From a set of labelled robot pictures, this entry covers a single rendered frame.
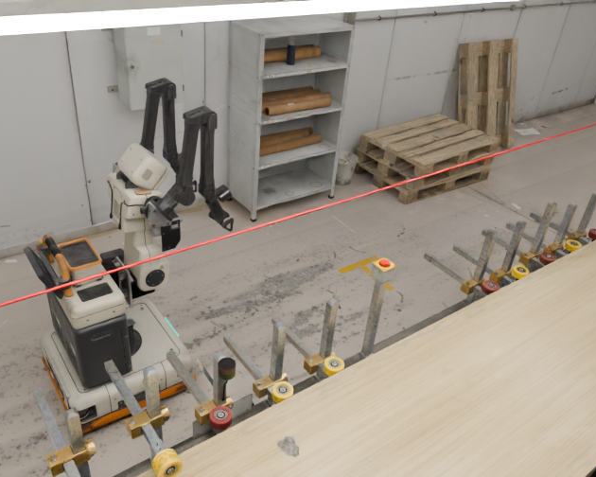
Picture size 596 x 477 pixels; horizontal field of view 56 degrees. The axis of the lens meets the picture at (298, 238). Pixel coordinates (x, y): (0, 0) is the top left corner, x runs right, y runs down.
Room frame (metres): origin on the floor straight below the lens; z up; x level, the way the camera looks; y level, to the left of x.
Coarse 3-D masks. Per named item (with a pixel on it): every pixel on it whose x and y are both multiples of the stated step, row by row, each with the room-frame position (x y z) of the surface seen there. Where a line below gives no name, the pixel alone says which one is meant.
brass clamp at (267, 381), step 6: (282, 372) 1.57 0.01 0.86; (264, 378) 1.53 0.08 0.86; (270, 378) 1.53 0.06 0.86; (282, 378) 1.54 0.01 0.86; (264, 384) 1.50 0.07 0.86; (270, 384) 1.50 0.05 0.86; (258, 390) 1.47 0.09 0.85; (264, 390) 1.48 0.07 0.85; (258, 396) 1.47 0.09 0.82; (264, 396) 1.48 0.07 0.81
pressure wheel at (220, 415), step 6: (216, 408) 1.32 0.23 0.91; (222, 408) 1.33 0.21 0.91; (228, 408) 1.33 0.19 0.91; (210, 414) 1.30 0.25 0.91; (216, 414) 1.30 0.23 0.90; (222, 414) 1.30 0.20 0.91; (228, 414) 1.30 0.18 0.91; (210, 420) 1.28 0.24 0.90; (216, 420) 1.27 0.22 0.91; (222, 420) 1.27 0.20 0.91; (228, 420) 1.28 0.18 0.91; (216, 426) 1.26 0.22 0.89; (222, 426) 1.26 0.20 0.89; (228, 426) 1.27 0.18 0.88
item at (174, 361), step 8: (168, 352) 1.61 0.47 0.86; (168, 360) 1.59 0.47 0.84; (176, 360) 1.58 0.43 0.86; (176, 368) 1.54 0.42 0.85; (184, 368) 1.54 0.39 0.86; (184, 376) 1.50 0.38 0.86; (192, 384) 1.46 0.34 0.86; (192, 392) 1.43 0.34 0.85; (200, 392) 1.43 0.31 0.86; (200, 400) 1.39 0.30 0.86
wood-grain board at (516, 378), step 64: (576, 256) 2.58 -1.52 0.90; (448, 320) 1.94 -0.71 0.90; (512, 320) 1.98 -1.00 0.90; (576, 320) 2.03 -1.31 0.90; (320, 384) 1.49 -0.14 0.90; (384, 384) 1.52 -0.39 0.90; (448, 384) 1.55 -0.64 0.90; (512, 384) 1.58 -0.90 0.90; (576, 384) 1.62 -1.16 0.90; (192, 448) 1.16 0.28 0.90; (256, 448) 1.18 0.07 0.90; (320, 448) 1.21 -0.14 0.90; (384, 448) 1.23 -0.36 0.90; (448, 448) 1.26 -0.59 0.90; (512, 448) 1.28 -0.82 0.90; (576, 448) 1.31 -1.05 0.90
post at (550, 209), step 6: (552, 204) 2.63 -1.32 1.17; (546, 210) 2.65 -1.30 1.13; (552, 210) 2.64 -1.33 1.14; (546, 216) 2.64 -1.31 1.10; (540, 222) 2.65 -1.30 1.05; (546, 222) 2.63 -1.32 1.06; (540, 228) 2.64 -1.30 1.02; (546, 228) 2.64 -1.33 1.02; (540, 234) 2.63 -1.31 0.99; (534, 240) 2.65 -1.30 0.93; (540, 240) 2.63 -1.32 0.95; (534, 246) 2.64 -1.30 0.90; (540, 246) 2.65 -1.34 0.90; (534, 252) 2.63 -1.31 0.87
